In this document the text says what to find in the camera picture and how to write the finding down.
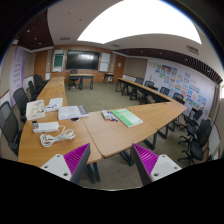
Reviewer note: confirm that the large black wall screen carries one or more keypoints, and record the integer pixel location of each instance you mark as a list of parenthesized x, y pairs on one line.
[(77, 59)]

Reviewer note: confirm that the purple wall banner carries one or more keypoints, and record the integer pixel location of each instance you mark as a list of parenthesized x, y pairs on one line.
[(16, 76)]

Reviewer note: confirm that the grey charger plug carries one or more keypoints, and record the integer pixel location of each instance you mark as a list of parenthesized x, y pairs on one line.
[(35, 125)]

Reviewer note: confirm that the centre wooden table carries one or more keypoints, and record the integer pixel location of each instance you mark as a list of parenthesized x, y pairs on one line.
[(113, 137)]

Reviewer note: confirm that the green whiteboard left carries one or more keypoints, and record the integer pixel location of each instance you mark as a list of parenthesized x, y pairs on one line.
[(58, 60)]

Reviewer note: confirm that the white book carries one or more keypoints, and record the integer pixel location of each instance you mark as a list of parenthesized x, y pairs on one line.
[(69, 112)]

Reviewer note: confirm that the white paper sheet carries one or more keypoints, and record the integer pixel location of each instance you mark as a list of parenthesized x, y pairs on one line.
[(56, 101)]

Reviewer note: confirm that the small white eraser box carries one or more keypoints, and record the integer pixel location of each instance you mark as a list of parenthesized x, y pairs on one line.
[(105, 115)]

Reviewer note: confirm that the right wooden table row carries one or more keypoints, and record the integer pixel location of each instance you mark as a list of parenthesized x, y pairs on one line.
[(159, 115)]

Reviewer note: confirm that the bright ceiling light panel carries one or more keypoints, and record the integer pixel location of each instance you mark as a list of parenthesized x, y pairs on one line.
[(129, 18)]

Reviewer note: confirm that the colourful wall poster board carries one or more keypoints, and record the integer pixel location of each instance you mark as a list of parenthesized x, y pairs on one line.
[(178, 81)]

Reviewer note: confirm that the left wooden table row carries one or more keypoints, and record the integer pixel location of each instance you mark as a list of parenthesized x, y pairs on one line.
[(32, 152)]

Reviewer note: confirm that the black office chair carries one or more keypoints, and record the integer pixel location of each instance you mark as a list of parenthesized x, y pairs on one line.
[(9, 126), (191, 119), (199, 137), (21, 100)]

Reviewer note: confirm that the black office chair right far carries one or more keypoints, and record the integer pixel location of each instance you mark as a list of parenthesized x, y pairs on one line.
[(191, 119)]

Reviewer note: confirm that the wooden table row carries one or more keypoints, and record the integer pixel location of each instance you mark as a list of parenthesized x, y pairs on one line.
[(32, 152), (159, 115)]

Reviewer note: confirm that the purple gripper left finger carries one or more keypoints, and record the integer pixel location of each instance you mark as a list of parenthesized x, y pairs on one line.
[(69, 166)]

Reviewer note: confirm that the front wooden desk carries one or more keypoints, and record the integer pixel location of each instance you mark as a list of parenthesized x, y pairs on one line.
[(81, 77)]

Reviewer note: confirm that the white power strip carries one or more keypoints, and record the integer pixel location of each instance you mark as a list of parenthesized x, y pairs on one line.
[(47, 127)]

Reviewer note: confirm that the black office chair near left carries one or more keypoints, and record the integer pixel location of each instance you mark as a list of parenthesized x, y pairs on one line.
[(9, 126)]

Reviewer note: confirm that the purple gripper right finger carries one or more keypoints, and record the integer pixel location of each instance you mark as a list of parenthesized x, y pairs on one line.
[(152, 167)]

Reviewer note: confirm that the wooden door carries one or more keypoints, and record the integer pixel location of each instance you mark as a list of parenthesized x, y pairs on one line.
[(118, 67)]

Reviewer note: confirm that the black office chair right near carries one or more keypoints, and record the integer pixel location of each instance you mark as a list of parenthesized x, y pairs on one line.
[(199, 137)]

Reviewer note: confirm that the blue marker pen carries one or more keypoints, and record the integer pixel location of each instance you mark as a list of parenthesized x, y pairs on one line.
[(113, 118)]

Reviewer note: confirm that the white whiteboard right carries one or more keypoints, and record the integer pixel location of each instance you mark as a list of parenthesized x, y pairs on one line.
[(105, 62)]

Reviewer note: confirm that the green booklet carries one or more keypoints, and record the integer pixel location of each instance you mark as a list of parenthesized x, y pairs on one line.
[(127, 117)]

